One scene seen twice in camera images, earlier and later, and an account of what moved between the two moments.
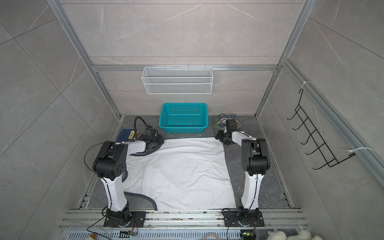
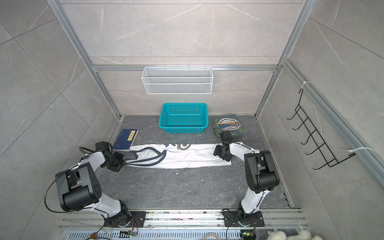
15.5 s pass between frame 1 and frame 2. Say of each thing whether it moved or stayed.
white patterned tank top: moved
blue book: stayed
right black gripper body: moved
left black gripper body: moved
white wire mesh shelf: stayed
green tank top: stayed
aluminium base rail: stayed
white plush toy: stayed
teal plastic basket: stayed
